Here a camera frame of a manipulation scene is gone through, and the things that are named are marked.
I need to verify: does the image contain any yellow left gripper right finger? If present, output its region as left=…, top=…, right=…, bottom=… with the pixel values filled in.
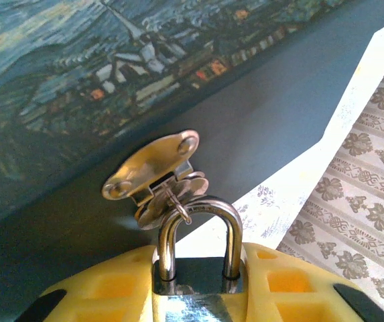
left=241, top=243, right=384, bottom=322

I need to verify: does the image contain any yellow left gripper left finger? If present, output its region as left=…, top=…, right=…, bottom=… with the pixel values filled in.
left=13, top=244, right=166, bottom=322

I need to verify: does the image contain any silver padlock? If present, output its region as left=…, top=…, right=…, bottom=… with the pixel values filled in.
left=151, top=196, right=248, bottom=322

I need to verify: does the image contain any starry night print box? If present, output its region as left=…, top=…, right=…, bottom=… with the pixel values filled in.
left=0, top=0, right=384, bottom=322

